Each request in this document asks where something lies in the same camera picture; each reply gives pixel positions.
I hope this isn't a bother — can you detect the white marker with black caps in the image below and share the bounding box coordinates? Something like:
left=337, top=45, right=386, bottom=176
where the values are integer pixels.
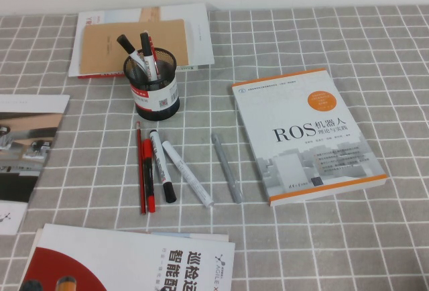
left=139, top=32, right=159, bottom=82

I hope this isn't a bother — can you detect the grey pen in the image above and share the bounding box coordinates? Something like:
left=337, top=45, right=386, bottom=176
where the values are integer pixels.
left=210, top=132, right=245, bottom=204

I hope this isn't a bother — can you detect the black mesh pen holder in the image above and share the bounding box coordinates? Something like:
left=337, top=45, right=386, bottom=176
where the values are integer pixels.
left=123, top=48, right=179, bottom=121

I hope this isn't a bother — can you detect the black pen with red caps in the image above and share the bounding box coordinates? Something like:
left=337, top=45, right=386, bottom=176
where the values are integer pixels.
left=142, top=138, right=158, bottom=213

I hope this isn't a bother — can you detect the red ballpoint pen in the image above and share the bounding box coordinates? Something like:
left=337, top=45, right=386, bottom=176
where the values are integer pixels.
left=147, top=36, right=161, bottom=80

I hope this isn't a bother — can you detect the all white marker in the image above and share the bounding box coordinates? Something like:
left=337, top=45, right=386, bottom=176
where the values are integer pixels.
left=162, top=140, right=215, bottom=209

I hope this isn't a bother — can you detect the labelled marker with black caps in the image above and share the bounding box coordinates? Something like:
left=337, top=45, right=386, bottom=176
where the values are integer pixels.
left=149, top=129, right=178, bottom=204

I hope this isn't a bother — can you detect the red pencil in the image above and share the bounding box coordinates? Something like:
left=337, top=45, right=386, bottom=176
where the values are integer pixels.
left=135, top=120, right=147, bottom=215

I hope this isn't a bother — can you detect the ROS robot textbook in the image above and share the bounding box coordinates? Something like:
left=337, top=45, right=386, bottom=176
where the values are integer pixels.
left=230, top=68, right=388, bottom=207

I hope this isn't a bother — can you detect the large white brochure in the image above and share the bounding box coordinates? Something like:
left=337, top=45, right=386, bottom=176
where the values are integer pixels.
left=68, top=2, right=215, bottom=77

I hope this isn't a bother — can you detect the white paper sheet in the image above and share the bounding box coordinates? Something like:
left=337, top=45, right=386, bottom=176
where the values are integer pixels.
left=33, top=227, right=229, bottom=248

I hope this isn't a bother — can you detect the barcode marker with black cap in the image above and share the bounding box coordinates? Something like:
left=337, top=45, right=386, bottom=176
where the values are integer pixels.
left=116, top=34, right=148, bottom=77

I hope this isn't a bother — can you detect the kraft paper notebook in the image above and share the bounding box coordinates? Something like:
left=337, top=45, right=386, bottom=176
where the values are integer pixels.
left=80, top=18, right=190, bottom=76

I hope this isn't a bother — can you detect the red and white brochure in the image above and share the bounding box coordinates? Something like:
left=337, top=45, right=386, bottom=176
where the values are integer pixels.
left=19, top=223, right=236, bottom=291

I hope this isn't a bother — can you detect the AgileX photo brochure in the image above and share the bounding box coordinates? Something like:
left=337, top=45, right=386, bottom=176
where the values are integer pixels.
left=0, top=95, right=70, bottom=235

